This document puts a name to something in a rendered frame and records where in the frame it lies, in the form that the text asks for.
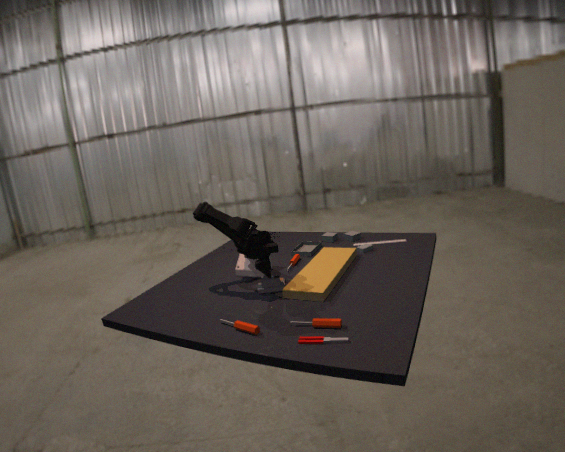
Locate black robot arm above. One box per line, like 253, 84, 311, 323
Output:
193, 201, 279, 260

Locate orange panel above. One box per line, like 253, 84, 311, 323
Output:
282, 247, 357, 302

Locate red-handled awl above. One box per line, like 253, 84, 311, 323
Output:
287, 254, 301, 271
290, 318, 342, 328
220, 319, 260, 335

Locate red-handled pliers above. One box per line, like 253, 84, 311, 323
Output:
298, 336, 348, 344

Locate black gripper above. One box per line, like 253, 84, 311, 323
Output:
250, 244, 271, 279

